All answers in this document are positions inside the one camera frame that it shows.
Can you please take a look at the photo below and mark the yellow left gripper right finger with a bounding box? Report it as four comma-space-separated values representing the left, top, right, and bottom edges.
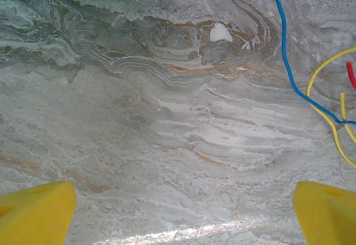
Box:
294, 180, 356, 245

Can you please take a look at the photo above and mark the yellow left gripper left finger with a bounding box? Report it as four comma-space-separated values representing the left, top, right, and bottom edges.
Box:
0, 180, 77, 245

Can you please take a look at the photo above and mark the yellow cable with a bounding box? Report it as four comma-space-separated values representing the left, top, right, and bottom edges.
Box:
339, 91, 356, 143
305, 44, 356, 169

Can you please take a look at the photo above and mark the red cable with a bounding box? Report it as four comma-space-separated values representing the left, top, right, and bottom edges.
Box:
345, 61, 356, 90

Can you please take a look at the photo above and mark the blue cable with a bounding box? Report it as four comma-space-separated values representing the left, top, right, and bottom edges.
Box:
275, 0, 356, 126

